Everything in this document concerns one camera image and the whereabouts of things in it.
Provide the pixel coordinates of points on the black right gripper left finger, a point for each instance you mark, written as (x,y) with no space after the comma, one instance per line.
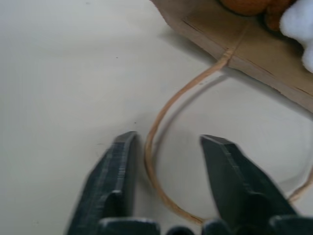
(111,176)

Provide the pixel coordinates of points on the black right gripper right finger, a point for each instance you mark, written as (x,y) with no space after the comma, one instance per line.
(234,176)

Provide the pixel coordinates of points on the brown paper bag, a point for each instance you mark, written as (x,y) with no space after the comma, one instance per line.
(244,36)

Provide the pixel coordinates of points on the white plush toy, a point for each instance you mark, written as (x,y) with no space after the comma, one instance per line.
(297,27)

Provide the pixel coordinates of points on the orange plush toy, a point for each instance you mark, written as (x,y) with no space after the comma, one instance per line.
(247,7)

